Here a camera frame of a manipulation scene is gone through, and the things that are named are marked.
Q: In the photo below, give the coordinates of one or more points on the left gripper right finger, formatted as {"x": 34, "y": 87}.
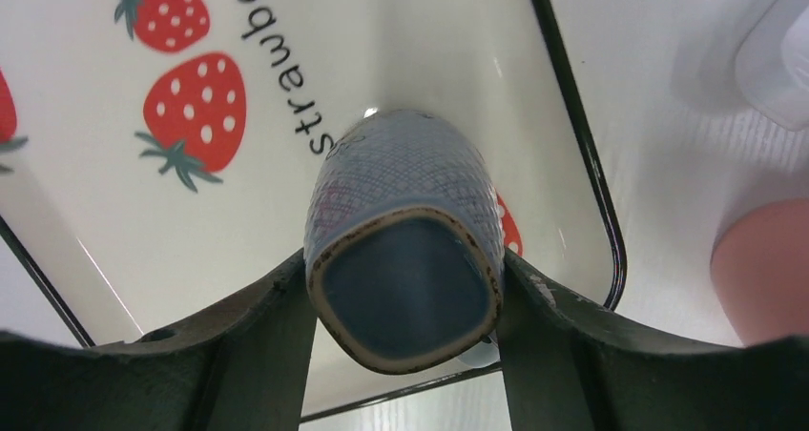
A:
{"x": 569, "y": 363}

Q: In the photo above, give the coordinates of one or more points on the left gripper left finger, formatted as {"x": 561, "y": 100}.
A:
{"x": 239, "y": 364}

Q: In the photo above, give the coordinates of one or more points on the grey-blue mug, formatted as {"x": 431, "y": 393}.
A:
{"x": 404, "y": 247}

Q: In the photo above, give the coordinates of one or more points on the salmon pink mug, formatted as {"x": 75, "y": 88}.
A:
{"x": 759, "y": 268}

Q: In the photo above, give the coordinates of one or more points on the strawberry pattern tray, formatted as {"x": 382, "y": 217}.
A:
{"x": 155, "y": 182}

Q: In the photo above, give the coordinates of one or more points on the metal clothes rack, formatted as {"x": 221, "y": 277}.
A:
{"x": 771, "y": 66}

